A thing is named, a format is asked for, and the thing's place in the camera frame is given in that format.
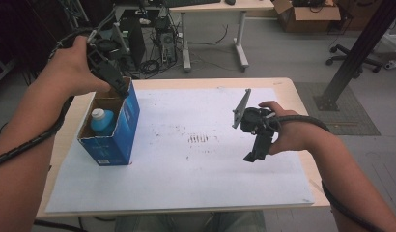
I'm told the person's right hand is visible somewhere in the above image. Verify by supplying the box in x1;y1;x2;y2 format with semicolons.
258;101;320;156

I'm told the blue bottle with white cap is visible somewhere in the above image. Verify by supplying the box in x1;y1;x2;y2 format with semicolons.
89;108;117;137

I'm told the black computer tower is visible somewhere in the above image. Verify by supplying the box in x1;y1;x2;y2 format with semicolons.
117;9;161;71

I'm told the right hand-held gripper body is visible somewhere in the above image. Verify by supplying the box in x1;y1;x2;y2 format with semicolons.
232;88;281;143

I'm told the black keyboard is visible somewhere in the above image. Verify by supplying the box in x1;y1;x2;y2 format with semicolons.
163;0;221;8

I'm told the grey floor mat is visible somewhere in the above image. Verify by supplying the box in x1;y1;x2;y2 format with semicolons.
294;81;382;136

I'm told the brown cardboard box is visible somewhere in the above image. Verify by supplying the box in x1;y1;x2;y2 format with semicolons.
272;0;342;33

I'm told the silver computer tower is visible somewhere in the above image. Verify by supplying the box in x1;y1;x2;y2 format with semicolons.
155;17;179;65

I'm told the white paper sheet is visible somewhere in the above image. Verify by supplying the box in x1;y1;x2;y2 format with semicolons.
45;87;316;215

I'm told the blue cardboard box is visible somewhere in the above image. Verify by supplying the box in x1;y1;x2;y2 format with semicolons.
77;76;141;167

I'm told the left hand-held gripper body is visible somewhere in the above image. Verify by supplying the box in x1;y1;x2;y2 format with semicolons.
86;22;130;80

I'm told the black office chair base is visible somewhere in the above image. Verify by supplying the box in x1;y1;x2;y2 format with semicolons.
325;43;383;73

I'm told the person's left hand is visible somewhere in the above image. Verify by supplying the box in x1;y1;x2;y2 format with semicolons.
41;35;112;97

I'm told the black metal post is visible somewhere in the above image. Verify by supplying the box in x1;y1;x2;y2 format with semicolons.
313;0;396;112

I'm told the white desk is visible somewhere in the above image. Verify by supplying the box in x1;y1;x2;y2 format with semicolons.
168;0;276;73

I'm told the dark curtain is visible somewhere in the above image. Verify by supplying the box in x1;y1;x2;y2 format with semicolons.
0;0;83;73

